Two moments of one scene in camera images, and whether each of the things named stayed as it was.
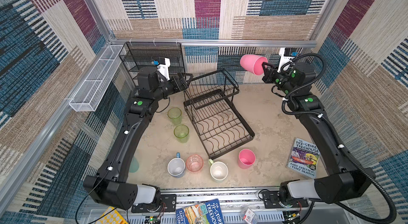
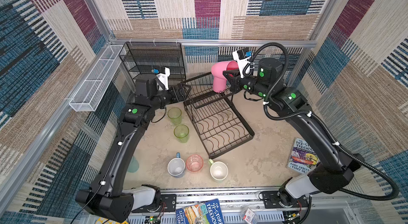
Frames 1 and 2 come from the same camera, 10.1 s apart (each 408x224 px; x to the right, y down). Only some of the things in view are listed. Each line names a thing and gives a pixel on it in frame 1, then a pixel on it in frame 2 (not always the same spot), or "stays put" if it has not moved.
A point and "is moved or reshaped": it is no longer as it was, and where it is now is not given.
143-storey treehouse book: x=304 y=158 stays put
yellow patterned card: x=112 y=217 stays put
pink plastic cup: x=253 y=63 is moved or reshaped
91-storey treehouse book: x=207 y=212 stays put
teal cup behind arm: x=134 y=165 stays put
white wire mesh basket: x=90 y=93 stays put
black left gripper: x=185 y=85 -> x=183 y=96
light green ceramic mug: x=218 y=171 stays put
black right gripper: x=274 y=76 -> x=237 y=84
